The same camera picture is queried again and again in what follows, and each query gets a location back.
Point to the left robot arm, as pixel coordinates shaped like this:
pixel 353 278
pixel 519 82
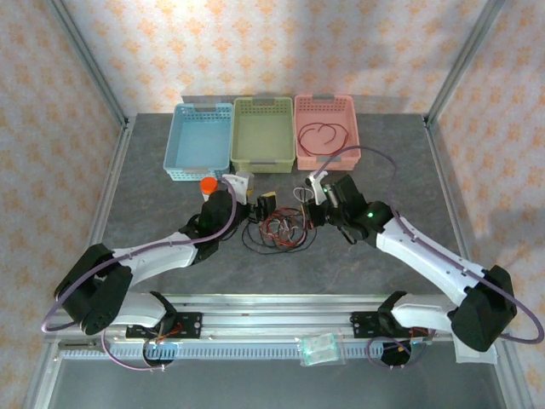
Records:
pixel 162 255

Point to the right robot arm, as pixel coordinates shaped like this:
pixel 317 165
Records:
pixel 426 255

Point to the orange-capped pill bottle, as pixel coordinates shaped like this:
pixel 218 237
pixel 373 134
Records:
pixel 208 186

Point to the green plastic basket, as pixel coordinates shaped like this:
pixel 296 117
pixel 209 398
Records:
pixel 263 136

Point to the blue plastic basket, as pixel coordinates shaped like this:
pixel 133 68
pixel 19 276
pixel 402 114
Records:
pixel 198 140

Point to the pink plastic basket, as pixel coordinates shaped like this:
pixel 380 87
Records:
pixel 311 106

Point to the clear plastic parts bag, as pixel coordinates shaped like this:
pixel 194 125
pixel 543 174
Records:
pixel 319 349

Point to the white cloth pouch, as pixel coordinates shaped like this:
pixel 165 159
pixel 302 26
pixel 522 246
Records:
pixel 472 357

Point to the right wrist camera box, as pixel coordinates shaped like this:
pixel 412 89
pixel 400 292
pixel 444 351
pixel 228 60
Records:
pixel 317 185

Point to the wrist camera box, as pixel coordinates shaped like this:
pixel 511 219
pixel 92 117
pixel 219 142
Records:
pixel 317 185
pixel 240 183

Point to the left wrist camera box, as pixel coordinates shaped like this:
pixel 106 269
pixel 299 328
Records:
pixel 240 183

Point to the aluminium table side rail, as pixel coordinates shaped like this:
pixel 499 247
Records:
pixel 443 179
pixel 111 179

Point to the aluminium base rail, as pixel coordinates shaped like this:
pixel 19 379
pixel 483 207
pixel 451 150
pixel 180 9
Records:
pixel 277 315

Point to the aluminium frame post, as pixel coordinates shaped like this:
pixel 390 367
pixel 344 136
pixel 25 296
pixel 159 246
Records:
pixel 89 64
pixel 462 64

